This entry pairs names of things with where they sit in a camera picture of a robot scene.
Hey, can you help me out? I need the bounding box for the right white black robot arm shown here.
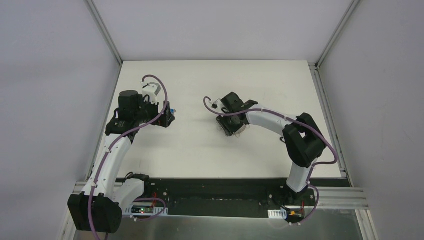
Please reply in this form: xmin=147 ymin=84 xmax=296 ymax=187
xmin=211 ymin=92 xmax=327 ymax=205

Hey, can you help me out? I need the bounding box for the round metal keyring disc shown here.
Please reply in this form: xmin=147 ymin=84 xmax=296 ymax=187
xmin=218 ymin=122 xmax=248 ymax=137

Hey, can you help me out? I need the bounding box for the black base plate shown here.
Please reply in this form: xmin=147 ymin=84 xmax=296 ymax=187
xmin=112 ymin=178 xmax=352 ymax=219

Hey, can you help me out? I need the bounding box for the purple cable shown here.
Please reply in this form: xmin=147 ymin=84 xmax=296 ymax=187
xmin=87 ymin=75 xmax=169 ymax=240
xmin=203 ymin=96 xmax=339 ymax=226

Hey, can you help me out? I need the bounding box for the right white cable duct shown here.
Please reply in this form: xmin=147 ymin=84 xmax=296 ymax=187
xmin=267 ymin=209 xmax=288 ymax=220

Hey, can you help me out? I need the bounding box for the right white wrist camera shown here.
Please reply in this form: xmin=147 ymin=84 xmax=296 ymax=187
xmin=211 ymin=98 xmax=224 ymax=111

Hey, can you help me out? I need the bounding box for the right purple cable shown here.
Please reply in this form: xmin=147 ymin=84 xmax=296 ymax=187
xmin=203 ymin=96 xmax=339 ymax=226

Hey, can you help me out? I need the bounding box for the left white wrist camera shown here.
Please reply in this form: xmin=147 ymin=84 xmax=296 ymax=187
xmin=141 ymin=82 xmax=162 ymax=104

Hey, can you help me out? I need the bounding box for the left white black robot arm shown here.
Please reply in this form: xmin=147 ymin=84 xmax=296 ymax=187
xmin=67 ymin=90 xmax=175 ymax=234

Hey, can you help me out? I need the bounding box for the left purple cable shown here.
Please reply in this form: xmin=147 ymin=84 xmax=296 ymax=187
xmin=87 ymin=75 xmax=169 ymax=240

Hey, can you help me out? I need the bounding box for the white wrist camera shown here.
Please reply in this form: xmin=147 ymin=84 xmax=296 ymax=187
xmin=211 ymin=98 xmax=224 ymax=111
xmin=141 ymin=82 xmax=162 ymax=104

